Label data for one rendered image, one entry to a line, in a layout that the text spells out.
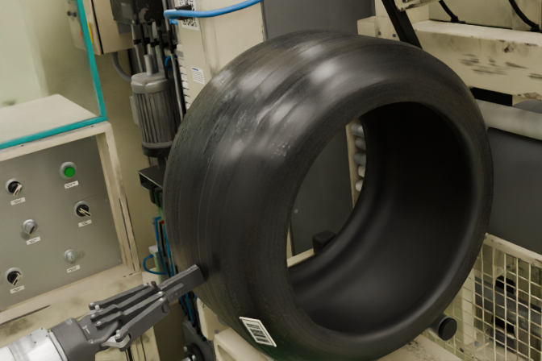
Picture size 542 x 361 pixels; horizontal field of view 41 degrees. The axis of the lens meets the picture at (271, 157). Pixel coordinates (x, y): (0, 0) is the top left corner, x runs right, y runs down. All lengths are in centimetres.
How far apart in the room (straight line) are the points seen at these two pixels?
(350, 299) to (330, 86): 56
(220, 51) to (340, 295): 55
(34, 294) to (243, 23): 79
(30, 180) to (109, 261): 28
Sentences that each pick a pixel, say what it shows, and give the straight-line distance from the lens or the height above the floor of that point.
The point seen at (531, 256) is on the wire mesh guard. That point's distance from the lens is 148.
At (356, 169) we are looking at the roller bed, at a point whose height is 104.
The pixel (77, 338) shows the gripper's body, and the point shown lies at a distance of 110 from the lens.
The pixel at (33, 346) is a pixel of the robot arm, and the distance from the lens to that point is 110.
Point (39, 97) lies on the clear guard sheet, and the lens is 161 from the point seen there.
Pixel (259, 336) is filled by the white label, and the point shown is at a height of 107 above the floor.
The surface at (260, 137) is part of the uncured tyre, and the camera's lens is 105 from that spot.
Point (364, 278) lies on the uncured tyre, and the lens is 154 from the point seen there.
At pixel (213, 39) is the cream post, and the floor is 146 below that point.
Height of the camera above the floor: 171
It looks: 20 degrees down
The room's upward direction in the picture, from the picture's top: 7 degrees counter-clockwise
